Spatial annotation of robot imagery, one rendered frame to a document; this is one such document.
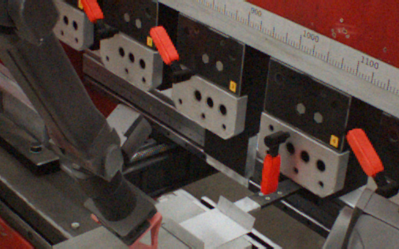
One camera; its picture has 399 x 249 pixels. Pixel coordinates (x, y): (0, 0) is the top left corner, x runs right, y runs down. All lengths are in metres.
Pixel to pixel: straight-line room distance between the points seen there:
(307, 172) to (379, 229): 0.50
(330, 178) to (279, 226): 2.06
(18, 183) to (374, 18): 0.92
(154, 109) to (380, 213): 1.23
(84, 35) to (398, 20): 0.69
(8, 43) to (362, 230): 0.38
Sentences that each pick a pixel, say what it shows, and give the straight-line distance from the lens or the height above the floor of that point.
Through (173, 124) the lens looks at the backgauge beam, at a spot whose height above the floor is 0.93.
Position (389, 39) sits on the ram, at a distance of 1.08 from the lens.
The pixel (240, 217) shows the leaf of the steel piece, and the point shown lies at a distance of 1.45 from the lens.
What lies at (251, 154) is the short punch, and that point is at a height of 1.14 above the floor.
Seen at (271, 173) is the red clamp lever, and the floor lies 1.19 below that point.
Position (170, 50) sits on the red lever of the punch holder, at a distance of 1.34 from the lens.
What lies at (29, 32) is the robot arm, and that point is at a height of 1.51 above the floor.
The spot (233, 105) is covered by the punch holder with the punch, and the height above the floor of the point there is 1.24.
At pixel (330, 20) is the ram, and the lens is 1.14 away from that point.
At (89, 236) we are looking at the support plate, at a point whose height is 1.00.
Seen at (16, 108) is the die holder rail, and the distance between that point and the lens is 1.92.
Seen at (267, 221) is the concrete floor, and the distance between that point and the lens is 3.28.
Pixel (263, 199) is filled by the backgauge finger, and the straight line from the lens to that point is 1.52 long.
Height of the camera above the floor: 1.82
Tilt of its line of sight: 28 degrees down
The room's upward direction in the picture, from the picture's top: 5 degrees clockwise
